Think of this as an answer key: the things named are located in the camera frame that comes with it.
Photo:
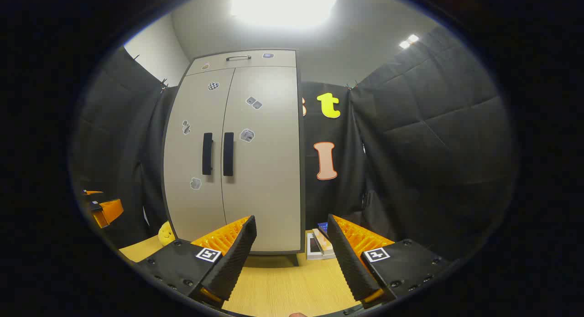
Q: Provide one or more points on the beige book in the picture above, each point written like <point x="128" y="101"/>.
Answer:
<point x="325" y="244"/>

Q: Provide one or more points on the grey cabinet door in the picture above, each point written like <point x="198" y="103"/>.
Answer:
<point x="187" y="162"/>
<point x="269" y="171"/>

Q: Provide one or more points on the white book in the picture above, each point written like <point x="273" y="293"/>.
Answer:
<point x="312" y="248"/>

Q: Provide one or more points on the large ceiling light panel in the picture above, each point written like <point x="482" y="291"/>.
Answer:
<point x="283" y="7"/>

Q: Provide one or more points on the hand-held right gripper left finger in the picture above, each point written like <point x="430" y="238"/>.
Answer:
<point x="237" y="257"/>

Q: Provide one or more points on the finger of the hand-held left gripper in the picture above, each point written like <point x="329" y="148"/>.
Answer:
<point x="109" y="212"/>
<point x="93" y="192"/>

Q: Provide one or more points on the black backdrop cloth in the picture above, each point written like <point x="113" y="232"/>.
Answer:
<point x="433" y="148"/>

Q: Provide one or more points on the small ceiling light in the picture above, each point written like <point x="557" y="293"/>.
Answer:
<point x="409" y="41"/>

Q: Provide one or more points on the yellow pineapple plush toy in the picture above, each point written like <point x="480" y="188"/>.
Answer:
<point x="166" y="235"/>

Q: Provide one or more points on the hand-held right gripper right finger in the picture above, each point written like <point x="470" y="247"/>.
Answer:
<point x="349" y="262"/>

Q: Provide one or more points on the grey double-door shoe cabinet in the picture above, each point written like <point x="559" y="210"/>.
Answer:
<point x="273" y="61"/>

